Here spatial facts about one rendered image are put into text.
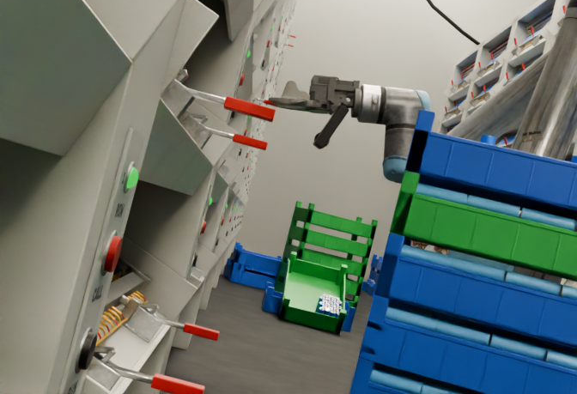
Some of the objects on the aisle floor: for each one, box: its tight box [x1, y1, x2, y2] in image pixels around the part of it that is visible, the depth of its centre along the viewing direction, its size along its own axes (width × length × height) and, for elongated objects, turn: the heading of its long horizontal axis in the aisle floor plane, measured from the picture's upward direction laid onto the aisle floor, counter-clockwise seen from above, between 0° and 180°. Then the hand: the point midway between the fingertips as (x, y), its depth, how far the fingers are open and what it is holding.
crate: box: [278, 252, 347, 334], centre depth 277 cm, size 30×20×8 cm
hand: (273, 103), depth 199 cm, fingers open, 3 cm apart
